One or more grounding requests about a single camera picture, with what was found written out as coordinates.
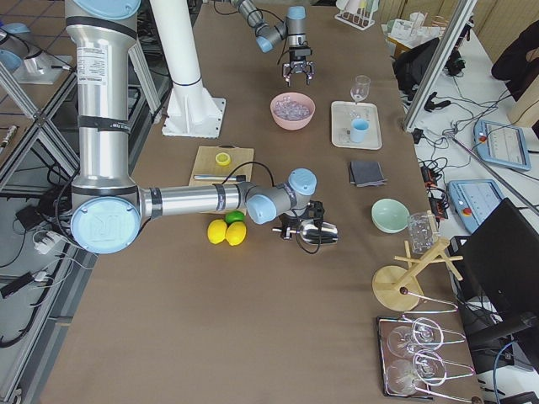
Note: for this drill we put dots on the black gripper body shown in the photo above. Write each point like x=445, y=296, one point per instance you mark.
x=290, y=219
x=297, y=54

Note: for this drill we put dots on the green lime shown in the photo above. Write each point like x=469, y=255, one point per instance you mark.
x=234, y=216

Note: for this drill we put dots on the green ceramic bowl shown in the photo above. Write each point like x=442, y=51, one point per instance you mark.
x=389, y=215

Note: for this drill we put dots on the teach pendant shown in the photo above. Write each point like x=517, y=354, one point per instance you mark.
x=502, y=144
x=474, y=200

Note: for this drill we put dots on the teach pendant lower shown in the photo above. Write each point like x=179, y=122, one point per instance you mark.
x=474, y=200

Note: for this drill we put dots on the white dish rack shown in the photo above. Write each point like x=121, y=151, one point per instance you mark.
x=357, y=13

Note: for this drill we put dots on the yellow lemon front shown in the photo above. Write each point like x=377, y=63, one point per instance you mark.
x=216, y=231

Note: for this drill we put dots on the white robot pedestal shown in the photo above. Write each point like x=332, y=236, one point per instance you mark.
x=192, y=111

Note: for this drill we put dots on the light blue cup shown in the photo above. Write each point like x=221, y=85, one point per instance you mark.
x=359, y=128

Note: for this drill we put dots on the grey folded cloth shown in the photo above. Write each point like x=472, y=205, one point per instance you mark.
x=366, y=173

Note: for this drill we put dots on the silver metal ice scoop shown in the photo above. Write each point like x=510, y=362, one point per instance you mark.
x=309, y=232

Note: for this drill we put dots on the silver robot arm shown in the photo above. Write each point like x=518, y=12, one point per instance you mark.
x=292, y=30
x=108, y=207

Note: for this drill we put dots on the half lemon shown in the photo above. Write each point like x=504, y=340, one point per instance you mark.
x=223, y=159

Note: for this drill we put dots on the upside-down wine glass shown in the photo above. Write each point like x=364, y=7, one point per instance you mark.
x=411, y=336
x=417, y=376

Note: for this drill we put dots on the black glass rack tray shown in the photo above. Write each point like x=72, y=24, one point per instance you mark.
x=385, y=357

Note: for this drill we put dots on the yellow lemon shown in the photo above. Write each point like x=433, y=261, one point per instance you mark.
x=216, y=231
x=236, y=233

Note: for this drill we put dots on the cream serving tray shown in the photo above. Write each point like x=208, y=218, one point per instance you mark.
x=342, y=113

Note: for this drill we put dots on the black monitor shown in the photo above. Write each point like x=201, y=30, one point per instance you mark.
x=502, y=257

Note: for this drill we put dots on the clear glass mug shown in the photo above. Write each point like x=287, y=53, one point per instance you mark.
x=422, y=230

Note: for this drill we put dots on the wooden cup tree stand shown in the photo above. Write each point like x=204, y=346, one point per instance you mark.
x=398, y=289

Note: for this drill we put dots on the aluminium frame post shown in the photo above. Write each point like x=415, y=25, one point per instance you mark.
x=442, y=52

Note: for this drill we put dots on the upside-down wine glass lower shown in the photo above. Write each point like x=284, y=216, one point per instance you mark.
x=417, y=376

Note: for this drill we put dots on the upside-down wine glass upper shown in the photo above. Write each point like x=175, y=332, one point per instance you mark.
x=411, y=336

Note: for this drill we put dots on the wooden cutting board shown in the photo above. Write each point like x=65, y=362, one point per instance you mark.
x=205, y=163

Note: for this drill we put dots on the yellow lemon back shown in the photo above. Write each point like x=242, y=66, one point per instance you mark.
x=236, y=233

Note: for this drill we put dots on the clear wine glass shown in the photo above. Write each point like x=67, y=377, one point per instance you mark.
x=360, y=88

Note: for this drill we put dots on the pink bowl of ice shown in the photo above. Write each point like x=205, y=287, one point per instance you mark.
x=292, y=111

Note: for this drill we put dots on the steel muddler black tip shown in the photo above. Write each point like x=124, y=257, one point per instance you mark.
x=219, y=178

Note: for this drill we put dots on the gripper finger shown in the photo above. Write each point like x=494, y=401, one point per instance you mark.
x=309, y=71
x=286, y=73

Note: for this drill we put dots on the teach pendant upper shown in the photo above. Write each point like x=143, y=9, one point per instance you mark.
x=502, y=144

